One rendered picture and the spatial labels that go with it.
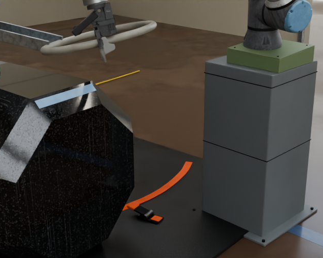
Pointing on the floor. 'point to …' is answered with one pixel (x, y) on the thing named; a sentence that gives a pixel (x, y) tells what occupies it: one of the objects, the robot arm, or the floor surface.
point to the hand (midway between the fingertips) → (103, 58)
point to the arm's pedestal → (257, 146)
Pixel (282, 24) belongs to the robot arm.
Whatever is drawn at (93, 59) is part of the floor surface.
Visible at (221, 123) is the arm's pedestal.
